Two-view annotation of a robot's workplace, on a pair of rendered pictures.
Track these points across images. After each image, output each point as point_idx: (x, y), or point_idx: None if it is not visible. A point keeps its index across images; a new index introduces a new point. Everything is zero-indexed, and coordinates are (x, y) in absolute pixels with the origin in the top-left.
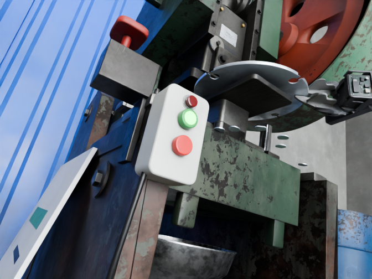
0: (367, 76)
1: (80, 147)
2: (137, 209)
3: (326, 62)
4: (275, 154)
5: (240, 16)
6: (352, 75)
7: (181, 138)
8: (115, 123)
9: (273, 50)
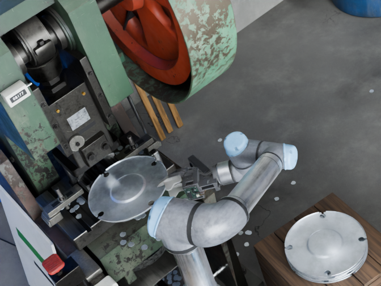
0: (195, 186)
1: (14, 196)
2: None
3: (182, 77)
4: (170, 167)
5: (70, 58)
6: (186, 188)
7: None
8: (42, 207)
9: (125, 90)
